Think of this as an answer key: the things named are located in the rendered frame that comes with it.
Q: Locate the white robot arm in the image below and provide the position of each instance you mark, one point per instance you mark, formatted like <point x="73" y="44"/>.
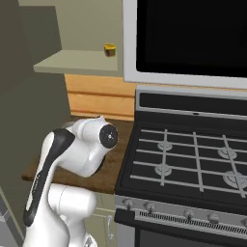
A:
<point x="80" y="151"/>

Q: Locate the yellow honey bottle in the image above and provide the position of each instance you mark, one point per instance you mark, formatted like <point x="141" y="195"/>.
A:
<point x="109" y="50"/>

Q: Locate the olive base cabinet door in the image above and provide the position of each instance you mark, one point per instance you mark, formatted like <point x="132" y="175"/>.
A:
<point x="102" y="222"/>

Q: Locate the black and silver stove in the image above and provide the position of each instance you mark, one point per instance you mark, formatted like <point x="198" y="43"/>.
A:
<point x="180" y="154"/>

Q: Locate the silver stove knob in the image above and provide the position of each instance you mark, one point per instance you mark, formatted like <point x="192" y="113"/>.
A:
<point x="213" y="218"/>
<point x="188" y="214"/>
<point x="128" y="203"/>
<point x="245" y="222"/>
<point x="150" y="207"/>

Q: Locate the silver microwave oven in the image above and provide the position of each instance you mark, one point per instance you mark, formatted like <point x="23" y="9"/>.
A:
<point x="189" y="35"/>

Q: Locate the grey appliance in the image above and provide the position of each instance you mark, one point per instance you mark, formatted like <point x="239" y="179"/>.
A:
<point x="8" y="222"/>

